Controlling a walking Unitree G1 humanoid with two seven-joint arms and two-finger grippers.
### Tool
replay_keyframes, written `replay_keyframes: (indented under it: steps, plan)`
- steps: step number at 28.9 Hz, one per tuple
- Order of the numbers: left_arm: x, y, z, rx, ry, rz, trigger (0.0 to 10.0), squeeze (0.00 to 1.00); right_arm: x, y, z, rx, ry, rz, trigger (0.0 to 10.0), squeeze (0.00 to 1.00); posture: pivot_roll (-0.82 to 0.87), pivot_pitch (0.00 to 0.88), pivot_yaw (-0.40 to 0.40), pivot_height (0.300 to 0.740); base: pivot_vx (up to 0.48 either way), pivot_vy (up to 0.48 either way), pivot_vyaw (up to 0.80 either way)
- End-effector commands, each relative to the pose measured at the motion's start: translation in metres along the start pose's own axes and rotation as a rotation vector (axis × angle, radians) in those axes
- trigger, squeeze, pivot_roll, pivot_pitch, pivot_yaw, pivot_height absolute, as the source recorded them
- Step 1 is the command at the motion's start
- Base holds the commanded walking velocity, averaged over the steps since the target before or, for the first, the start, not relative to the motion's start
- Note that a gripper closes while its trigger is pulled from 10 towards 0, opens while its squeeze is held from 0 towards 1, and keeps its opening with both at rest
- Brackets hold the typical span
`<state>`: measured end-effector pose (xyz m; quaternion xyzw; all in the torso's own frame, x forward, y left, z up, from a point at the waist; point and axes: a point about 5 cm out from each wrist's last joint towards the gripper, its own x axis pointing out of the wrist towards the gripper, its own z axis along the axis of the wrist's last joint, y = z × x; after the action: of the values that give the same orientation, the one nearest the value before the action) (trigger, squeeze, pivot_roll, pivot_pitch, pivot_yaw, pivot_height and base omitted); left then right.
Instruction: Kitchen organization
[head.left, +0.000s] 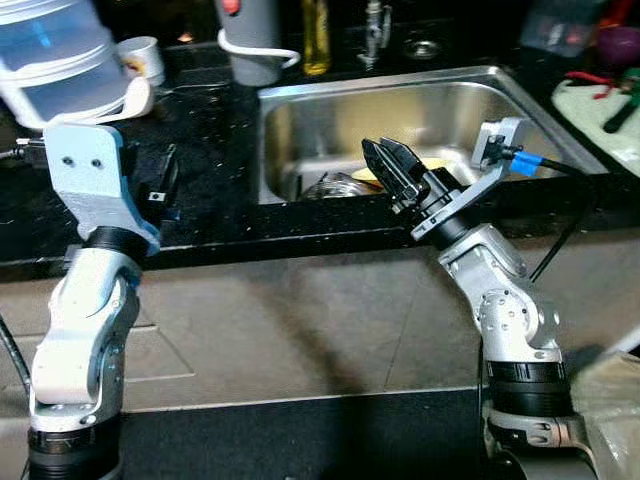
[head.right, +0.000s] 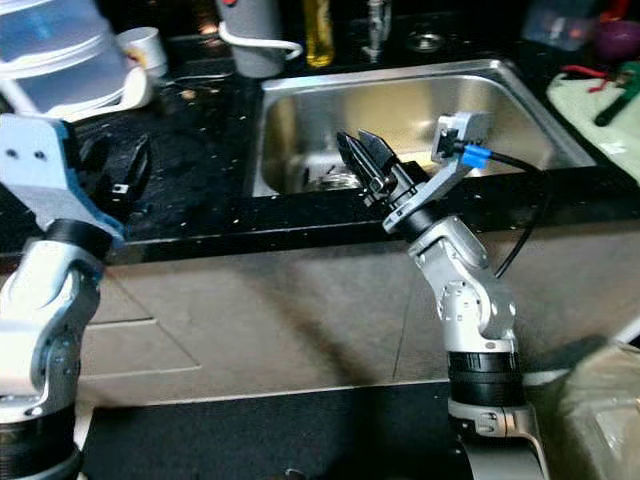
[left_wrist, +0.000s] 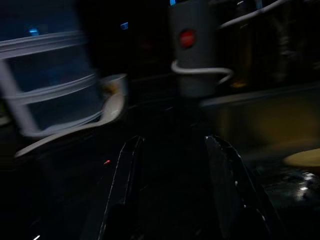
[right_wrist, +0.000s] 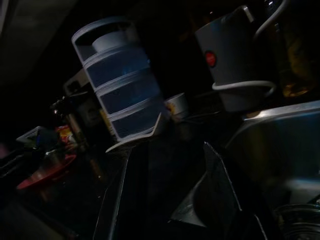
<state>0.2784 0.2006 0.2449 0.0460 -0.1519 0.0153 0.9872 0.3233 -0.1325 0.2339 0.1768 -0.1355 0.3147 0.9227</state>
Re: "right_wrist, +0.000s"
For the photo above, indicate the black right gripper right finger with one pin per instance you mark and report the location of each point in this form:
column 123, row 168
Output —
column 222, row 197

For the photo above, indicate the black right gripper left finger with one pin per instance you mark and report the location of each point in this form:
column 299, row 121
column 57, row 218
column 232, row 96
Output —
column 125, row 212

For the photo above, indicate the steel cooking pot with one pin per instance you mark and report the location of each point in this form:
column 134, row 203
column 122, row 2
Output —
column 300, row 222

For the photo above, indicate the stainless steel sink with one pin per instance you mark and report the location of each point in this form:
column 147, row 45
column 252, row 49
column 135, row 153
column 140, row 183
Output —
column 275, row 140

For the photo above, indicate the pink round plate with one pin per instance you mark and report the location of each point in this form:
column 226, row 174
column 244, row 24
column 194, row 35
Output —
column 47, row 175

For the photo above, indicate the red yellow snack packet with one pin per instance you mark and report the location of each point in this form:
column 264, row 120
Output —
column 65, row 136

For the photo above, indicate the steel thermos jug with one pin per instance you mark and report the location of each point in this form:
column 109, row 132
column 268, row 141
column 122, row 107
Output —
column 75, row 127

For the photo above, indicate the white printed mug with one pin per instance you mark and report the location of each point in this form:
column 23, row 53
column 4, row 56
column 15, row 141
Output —
column 177, row 105

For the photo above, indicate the grey kettle with red badge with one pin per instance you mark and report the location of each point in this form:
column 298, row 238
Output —
column 230, row 75

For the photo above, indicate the white plastic basket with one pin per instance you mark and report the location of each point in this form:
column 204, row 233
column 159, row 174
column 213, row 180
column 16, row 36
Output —
column 27, row 135

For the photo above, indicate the white plastic drawer tower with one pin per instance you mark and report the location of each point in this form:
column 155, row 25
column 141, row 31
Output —
column 120, row 75

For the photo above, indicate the yellow oil bottle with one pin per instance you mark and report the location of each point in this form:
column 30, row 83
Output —
column 300, row 65

